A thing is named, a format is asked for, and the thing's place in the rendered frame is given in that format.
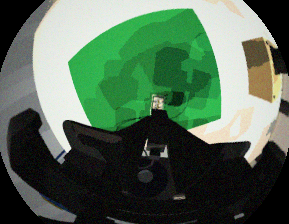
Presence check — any green circuit board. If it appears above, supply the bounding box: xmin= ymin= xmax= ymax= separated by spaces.
xmin=68 ymin=8 xmax=221 ymax=132

